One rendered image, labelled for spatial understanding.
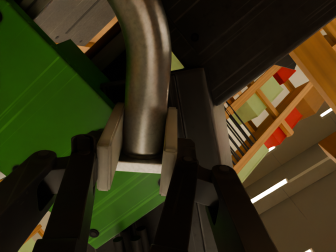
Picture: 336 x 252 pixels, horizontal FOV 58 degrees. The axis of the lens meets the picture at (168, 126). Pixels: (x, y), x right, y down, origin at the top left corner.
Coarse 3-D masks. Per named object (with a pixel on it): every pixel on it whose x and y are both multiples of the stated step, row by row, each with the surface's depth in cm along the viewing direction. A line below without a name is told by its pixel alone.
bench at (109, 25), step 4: (112, 20) 95; (116, 20) 97; (108, 24) 96; (112, 24) 98; (104, 28) 96; (108, 28) 98; (100, 32) 97; (104, 32) 99; (96, 36) 97; (100, 36) 100; (92, 40) 98; (96, 40) 100
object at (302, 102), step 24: (264, 72) 427; (288, 72) 381; (240, 96) 326; (264, 96) 347; (288, 96) 421; (312, 96) 393; (240, 120) 315; (264, 120) 398; (288, 120) 361; (264, 144) 359; (240, 168) 297
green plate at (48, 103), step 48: (0, 0) 21; (0, 48) 22; (48, 48) 22; (0, 96) 23; (48, 96) 23; (96, 96) 23; (0, 144) 25; (48, 144) 25; (96, 192) 27; (144, 192) 26; (96, 240) 29
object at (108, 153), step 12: (120, 108) 21; (108, 120) 19; (120, 120) 20; (108, 132) 17; (120, 132) 20; (96, 144) 16; (108, 144) 16; (120, 144) 21; (108, 156) 16; (108, 168) 17; (96, 180) 17; (108, 180) 17
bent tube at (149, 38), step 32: (128, 0) 18; (160, 0) 19; (128, 32) 18; (160, 32) 18; (128, 64) 19; (160, 64) 19; (128, 96) 20; (160, 96) 20; (128, 128) 21; (160, 128) 21; (128, 160) 21; (160, 160) 21
